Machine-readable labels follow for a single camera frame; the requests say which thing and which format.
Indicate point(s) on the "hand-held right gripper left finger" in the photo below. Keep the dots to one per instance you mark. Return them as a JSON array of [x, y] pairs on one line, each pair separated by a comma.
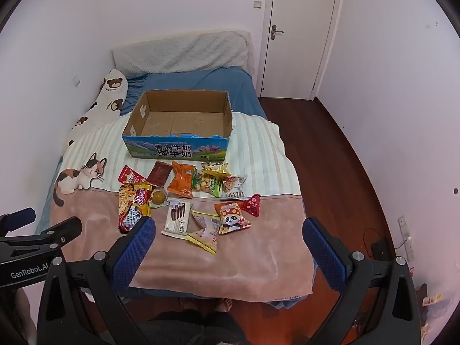
[[138, 248]]

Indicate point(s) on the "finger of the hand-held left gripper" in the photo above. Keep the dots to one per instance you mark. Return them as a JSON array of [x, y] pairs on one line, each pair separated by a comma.
[[61, 231], [19, 217]]

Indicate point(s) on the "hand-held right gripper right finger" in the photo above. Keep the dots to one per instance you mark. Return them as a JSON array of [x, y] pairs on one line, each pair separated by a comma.
[[321, 251]]

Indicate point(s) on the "green snack packet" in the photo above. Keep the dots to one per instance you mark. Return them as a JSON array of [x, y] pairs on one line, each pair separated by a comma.
[[206, 186]]

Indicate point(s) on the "yellow panda snack packet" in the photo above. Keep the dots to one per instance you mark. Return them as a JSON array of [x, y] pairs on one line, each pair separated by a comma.
[[215, 168]]

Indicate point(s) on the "person's left forearm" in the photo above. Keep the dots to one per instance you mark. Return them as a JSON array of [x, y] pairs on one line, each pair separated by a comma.
[[21, 311]]

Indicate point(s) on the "large red yellow noodle packet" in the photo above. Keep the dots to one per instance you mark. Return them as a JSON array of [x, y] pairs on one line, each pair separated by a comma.
[[131, 208]]

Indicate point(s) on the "white chocolate stick packet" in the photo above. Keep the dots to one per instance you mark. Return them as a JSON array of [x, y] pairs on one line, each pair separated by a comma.
[[176, 221]]

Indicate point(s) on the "clear packet with brown egg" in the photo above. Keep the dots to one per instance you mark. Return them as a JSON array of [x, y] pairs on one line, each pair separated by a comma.
[[158, 197]]

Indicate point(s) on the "black charger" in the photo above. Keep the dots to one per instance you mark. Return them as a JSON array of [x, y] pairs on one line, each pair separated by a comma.
[[380, 248]]

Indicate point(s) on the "pink triangular snack packet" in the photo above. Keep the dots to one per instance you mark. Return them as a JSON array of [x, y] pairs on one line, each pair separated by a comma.
[[205, 233]]

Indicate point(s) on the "cat print striped blanket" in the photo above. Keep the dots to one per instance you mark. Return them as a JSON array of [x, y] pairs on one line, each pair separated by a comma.
[[251, 255]]

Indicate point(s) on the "small red snack packet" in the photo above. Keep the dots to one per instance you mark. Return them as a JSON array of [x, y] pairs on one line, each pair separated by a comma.
[[130, 176]]

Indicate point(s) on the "person's left foot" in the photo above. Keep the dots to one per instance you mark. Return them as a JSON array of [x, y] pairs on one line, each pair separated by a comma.
[[187, 303]]

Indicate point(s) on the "person's foot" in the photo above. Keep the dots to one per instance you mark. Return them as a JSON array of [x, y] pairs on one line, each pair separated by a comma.
[[223, 304], [187, 303]]

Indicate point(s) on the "dark brown snack packet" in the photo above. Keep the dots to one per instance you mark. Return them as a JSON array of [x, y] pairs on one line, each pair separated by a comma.
[[159, 174]]

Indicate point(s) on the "plain orange snack packet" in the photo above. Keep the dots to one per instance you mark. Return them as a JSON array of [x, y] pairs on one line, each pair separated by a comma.
[[181, 182]]

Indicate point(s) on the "red triangular snack packet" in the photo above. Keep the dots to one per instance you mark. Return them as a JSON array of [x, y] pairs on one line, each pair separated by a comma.
[[252, 205]]

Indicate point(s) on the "orange panda snack packet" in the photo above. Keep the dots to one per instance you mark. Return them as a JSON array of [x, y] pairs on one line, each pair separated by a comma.
[[231, 218]]

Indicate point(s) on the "person's dark trousers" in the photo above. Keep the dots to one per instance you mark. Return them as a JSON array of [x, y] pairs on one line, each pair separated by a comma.
[[194, 329]]

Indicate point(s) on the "person's right foot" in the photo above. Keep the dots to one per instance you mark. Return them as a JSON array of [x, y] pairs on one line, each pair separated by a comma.
[[223, 304]]

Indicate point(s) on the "white cookie snack packet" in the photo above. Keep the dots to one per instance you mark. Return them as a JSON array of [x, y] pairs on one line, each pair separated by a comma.
[[233, 186]]

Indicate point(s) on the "bag of assorted packets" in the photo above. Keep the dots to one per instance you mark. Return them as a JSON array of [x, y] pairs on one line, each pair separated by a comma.
[[433, 305]]

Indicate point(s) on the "white bear print pillow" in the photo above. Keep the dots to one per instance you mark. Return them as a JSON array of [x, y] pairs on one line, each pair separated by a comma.
[[107, 97]]

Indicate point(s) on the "grey textured pillow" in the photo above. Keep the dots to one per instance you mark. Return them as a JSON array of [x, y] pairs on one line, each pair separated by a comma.
[[183, 52]]

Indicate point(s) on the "white door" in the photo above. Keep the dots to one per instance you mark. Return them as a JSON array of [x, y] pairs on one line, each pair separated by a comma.
[[302, 43]]

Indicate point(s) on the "white wall socket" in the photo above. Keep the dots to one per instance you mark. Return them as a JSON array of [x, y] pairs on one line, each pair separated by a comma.
[[402, 225], [410, 249]]

